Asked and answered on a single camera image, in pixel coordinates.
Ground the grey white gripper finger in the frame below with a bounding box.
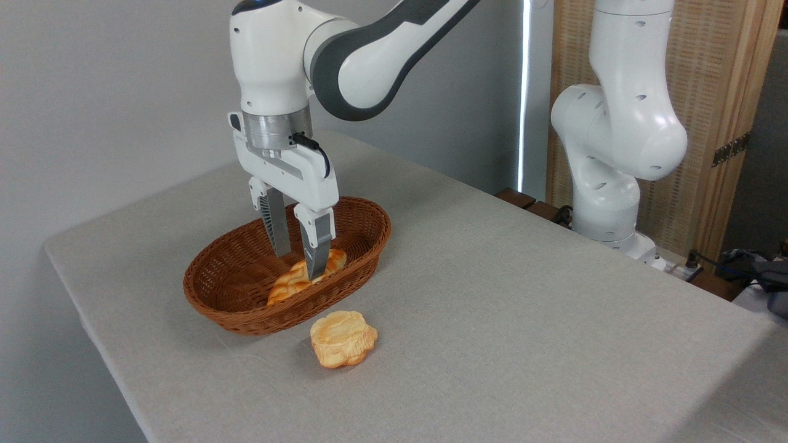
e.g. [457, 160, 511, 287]
[294, 203, 336, 281]
[249, 177, 291, 258]

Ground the round flat bread bun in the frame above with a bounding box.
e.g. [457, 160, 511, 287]
[310, 310, 379, 369]

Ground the brown wooden robot platform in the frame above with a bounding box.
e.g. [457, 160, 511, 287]
[496, 188, 747, 302]

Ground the brown wicker oval basket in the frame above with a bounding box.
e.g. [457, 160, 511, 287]
[183, 197, 392, 336]

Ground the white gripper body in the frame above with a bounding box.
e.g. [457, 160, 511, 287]
[228, 112, 340, 213]

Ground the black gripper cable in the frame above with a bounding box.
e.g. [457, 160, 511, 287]
[291, 132, 331, 179]

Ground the dark metal screen hinge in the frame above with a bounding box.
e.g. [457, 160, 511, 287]
[712, 132, 751, 168]

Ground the grey tablecloth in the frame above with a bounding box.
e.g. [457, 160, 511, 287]
[44, 130, 788, 443]

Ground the long braided bread loaf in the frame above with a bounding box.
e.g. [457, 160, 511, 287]
[267, 249, 347, 306]

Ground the dark grey bag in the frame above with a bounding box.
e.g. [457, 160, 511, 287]
[717, 248, 788, 319]

